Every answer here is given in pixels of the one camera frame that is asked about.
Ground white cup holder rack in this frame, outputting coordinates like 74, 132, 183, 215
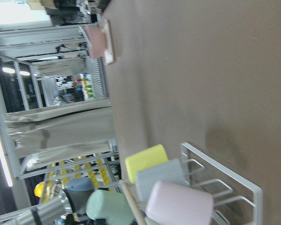
120, 142, 264, 225

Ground yellow cup on rack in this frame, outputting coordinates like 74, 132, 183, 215
125, 144, 168, 184

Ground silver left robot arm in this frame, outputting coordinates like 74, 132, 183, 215
0, 177, 95, 225

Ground pink plastic cup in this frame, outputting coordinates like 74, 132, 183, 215
146, 181, 214, 225

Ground grey cup on rack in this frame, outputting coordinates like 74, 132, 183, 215
136, 159, 188, 203

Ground mint green cup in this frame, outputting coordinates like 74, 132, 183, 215
86, 189, 134, 225

